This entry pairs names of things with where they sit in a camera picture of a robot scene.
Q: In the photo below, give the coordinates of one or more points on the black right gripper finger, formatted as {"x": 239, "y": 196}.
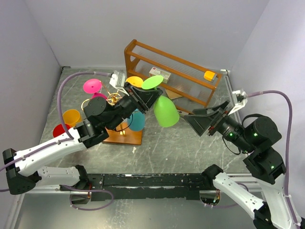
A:
{"x": 211, "y": 111}
{"x": 204, "y": 123}

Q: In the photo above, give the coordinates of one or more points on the green plastic wine glass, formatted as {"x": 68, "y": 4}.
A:
{"x": 164, "y": 109}

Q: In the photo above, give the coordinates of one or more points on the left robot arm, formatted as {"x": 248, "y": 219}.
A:
{"x": 28, "y": 168}

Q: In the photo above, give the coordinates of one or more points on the pink plastic wine glass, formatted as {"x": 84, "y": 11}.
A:
{"x": 93, "y": 87}

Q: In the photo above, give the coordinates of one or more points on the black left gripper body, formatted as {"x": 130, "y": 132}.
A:
{"x": 126, "y": 108}

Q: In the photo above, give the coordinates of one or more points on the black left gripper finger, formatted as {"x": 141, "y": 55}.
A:
{"x": 144, "y": 99}
{"x": 128, "y": 85}

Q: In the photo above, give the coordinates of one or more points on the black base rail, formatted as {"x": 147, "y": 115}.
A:
{"x": 190, "y": 186}

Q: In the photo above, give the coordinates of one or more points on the gold wire glass rack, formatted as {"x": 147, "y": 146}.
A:
{"x": 112, "y": 98}

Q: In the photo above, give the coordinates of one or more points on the yellow plastic wine glass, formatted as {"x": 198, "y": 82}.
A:
{"x": 135, "y": 81}

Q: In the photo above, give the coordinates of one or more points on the wooden rack base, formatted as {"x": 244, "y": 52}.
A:
{"x": 127, "y": 137}

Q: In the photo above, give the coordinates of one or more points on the blue plastic wine glass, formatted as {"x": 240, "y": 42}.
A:
{"x": 136, "y": 121}

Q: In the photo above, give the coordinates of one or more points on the wooden shelf rack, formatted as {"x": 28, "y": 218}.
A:
{"x": 186, "y": 78}

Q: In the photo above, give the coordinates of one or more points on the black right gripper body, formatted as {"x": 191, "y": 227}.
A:
{"x": 231, "y": 129}

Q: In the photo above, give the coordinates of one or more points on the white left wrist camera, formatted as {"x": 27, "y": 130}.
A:
{"x": 117, "y": 81}

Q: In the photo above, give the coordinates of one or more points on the small white card box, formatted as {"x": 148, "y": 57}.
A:
{"x": 157, "y": 71}

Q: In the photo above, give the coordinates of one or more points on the red plastic wine glass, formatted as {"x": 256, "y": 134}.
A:
{"x": 58, "y": 130}

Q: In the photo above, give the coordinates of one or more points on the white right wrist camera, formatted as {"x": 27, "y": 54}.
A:
{"x": 239, "y": 100}

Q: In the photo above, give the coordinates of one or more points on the yellow grey box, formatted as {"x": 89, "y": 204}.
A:
{"x": 209, "y": 75}

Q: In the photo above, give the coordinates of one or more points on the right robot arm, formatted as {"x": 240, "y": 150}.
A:
{"x": 264, "y": 163}

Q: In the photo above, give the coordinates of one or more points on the orange plastic wine glass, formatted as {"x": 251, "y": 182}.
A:
{"x": 72, "y": 117}

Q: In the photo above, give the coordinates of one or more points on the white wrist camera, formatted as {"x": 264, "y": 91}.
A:
{"x": 117, "y": 81}
{"x": 239, "y": 100}

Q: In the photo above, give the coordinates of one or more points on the tan cardboard piece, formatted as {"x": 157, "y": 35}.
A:
{"x": 172, "y": 95}

